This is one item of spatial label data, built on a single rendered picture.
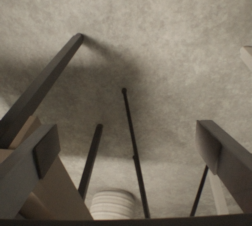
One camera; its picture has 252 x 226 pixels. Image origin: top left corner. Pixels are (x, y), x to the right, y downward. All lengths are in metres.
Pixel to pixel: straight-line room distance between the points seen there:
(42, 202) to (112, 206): 1.54
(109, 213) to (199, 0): 1.80
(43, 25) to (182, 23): 0.65
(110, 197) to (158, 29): 1.63
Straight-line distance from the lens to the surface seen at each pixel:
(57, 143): 0.17
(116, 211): 1.99
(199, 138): 0.17
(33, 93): 0.57
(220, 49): 0.99
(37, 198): 0.48
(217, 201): 1.36
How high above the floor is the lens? 0.85
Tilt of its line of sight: 50 degrees down
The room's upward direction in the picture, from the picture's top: 171 degrees counter-clockwise
